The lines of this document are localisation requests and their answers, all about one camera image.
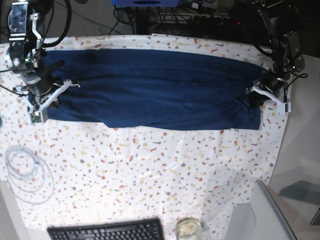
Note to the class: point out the black computer keyboard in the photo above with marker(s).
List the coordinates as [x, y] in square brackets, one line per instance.
[146, 229]

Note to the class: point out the dark blue t-shirt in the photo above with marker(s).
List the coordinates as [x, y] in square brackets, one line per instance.
[153, 88]

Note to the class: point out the black power strip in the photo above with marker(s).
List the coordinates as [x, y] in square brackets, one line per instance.
[205, 20]

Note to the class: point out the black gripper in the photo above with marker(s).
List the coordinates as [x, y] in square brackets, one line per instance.
[268, 81]
[40, 80]

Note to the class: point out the clear glass jar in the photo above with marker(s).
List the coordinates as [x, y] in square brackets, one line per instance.
[189, 229]

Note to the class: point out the terrazzo patterned table cloth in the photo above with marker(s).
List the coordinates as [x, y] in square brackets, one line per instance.
[79, 173]

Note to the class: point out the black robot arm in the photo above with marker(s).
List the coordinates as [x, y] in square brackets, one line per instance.
[281, 20]
[26, 53]

